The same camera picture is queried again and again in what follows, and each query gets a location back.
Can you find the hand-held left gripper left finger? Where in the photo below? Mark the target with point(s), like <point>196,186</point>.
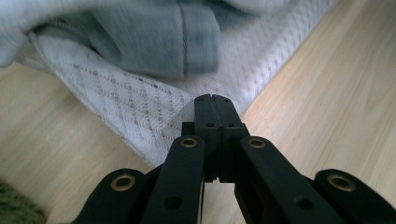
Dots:
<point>206,130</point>

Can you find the green woven basket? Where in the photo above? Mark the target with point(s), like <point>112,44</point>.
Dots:
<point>15,205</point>

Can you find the white mesh laundry bag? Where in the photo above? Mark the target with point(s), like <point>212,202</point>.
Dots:
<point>140,105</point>

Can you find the light blue denim garment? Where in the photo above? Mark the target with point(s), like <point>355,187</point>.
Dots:
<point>155,40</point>

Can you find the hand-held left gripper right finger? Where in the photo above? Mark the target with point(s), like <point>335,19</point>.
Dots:
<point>230,124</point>

